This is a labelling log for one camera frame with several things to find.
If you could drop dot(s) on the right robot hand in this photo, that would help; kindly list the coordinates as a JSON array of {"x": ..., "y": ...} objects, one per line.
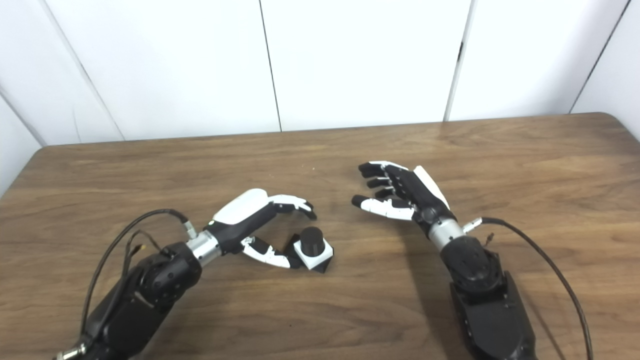
[{"x": 417, "y": 195}]

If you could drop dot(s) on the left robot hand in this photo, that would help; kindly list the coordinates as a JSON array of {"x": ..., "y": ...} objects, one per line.
[{"x": 240, "y": 210}]

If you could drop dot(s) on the black peg with square base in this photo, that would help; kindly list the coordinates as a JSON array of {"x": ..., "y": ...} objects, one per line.
[{"x": 312, "y": 240}]

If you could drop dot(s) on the white square piece with hole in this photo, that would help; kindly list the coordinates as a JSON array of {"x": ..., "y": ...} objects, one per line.
[{"x": 320, "y": 259}]

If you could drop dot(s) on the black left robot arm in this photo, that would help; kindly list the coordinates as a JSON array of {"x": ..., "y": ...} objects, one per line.
[{"x": 145, "y": 295}]

